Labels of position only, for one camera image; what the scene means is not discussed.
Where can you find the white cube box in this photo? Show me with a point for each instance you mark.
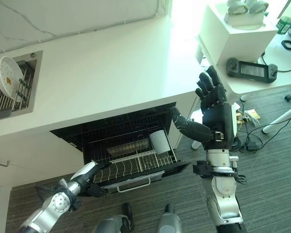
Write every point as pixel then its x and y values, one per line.
pixel 240 43

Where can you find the steel kitchen sink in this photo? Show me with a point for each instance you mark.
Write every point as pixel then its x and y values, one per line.
pixel 26 102

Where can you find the silver left robot leg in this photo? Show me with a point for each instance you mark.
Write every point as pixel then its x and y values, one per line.
pixel 116 223

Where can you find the green box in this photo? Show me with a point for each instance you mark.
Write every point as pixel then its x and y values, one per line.
pixel 285 25

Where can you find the black power adapter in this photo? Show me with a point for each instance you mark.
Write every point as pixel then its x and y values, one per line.
pixel 253 146

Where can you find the white cup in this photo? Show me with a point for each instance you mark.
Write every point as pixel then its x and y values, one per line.
pixel 159 142

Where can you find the silver robot leg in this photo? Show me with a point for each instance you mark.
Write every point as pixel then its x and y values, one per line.
pixel 168 221
pixel 116 223

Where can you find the black handheld controller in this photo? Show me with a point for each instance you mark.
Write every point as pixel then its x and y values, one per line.
pixel 252 70

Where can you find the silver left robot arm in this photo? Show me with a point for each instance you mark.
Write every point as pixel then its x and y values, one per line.
pixel 57 202

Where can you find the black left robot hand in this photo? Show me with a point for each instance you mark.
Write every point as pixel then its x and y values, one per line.
pixel 85 171

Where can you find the white perforated plate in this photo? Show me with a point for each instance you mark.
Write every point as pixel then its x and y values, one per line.
pixel 7 77

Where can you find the white table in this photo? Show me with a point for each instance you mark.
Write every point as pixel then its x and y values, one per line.
pixel 283 72

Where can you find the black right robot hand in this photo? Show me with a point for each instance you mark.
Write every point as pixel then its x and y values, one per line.
pixel 214 114

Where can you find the yellow power strip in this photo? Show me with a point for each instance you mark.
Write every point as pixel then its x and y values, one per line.
pixel 248 116

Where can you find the metal sink drying rack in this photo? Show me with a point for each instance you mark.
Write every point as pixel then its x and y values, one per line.
pixel 0 102

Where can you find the black dishwasher drawer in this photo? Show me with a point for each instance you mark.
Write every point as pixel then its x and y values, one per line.
pixel 126 126

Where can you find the silver right robot leg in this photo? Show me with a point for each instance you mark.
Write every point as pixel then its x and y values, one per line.
pixel 168 221

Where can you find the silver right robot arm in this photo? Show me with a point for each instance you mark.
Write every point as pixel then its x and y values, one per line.
pixel 221 191

